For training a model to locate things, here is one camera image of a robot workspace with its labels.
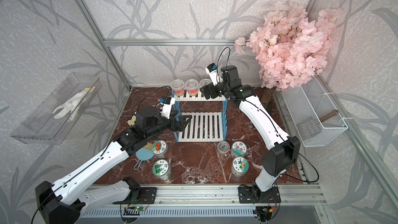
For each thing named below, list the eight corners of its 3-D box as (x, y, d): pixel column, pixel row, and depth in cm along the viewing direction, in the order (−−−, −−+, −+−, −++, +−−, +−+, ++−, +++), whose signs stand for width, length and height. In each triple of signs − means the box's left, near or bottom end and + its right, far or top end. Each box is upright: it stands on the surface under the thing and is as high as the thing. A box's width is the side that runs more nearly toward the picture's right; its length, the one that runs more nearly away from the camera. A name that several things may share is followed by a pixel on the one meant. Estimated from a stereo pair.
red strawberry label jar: (154, 159, 87) (149, 153, 80) (157, 146, 92) (153, 140, 85) (168, 159, 87) (164, 153, 80) (170, 146, 92) (167, 140, 85)
